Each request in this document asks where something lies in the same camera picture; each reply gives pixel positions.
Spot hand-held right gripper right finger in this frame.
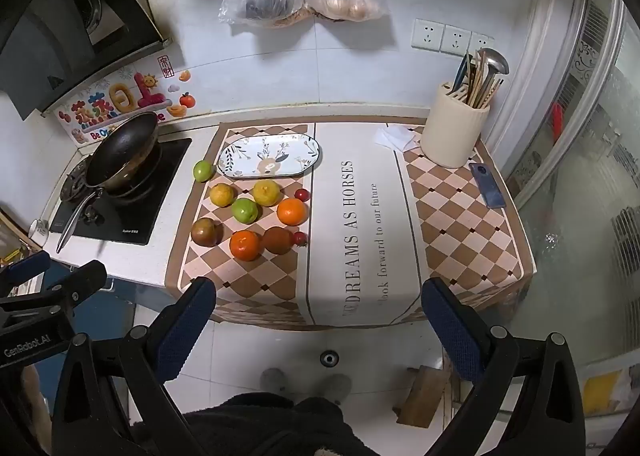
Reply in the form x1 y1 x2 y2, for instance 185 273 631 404
421 277 586 456

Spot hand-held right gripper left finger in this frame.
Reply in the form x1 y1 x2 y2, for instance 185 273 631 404
51 277 217 456

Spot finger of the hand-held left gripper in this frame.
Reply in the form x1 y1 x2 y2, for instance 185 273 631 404
0 251 52 298
0 260 108 323

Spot reddish brown apple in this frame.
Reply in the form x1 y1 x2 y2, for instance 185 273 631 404
190 217 223 247

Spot orange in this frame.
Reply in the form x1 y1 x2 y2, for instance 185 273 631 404
229 230 262 262
276 197 308 226

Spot dark orange persimmon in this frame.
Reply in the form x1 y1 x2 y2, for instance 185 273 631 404
261 226 294 255

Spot large green lime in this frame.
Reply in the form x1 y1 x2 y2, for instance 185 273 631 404
231 197 260 224

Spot yellow lemon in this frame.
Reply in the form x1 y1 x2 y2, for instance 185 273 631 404
251 179 281 207
209 183 237 208

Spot oval floral plate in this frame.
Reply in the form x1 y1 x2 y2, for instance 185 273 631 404
217 133 323 179

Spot person's left forearm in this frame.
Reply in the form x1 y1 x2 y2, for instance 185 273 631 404
20 365 55 456

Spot blue cabinet front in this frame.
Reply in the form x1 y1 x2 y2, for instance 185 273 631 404
42 276 135 342

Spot wooden stool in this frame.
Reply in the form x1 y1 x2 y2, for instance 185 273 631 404
392 365 454 430

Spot grey slipper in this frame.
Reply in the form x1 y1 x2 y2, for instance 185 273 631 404
320 373 354 405
261 368 290 395

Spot checkered printed table mat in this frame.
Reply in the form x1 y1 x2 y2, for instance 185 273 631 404
165 122 537 332

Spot person's dark fleece clothing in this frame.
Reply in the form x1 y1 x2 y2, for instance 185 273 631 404
180 392 396 456

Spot black frying pan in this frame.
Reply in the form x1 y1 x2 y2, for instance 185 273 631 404
56 111 161 255

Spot blue smartphone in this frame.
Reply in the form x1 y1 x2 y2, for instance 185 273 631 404
469 162 507 209

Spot glass sliding door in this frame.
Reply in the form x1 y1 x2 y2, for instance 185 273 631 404
492 0 640 442

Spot yellow object behind glass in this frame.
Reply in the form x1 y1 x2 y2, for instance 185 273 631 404
582 371 624 415

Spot white tissue paper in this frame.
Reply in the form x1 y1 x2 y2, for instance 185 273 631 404
375 125 420 153

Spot red object behind glass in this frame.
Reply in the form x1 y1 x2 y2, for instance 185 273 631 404
549 103 565 142

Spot black range hood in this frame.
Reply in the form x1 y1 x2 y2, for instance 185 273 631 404
0 0 171 121

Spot bundle of chopsticks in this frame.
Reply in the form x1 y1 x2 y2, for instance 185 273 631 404
467 50 505 108

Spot metal ladle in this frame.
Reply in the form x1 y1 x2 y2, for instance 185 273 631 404
484 48 510 100

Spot colourful festive wall sticker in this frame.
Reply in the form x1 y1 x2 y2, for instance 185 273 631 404
55 71 168 145

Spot dark-handled knife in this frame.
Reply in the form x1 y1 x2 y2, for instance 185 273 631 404
451 51 474 96

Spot white wall outlet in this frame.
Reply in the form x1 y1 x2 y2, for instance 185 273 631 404
470 32 496 55
411 19 445 53
441 25 474 56

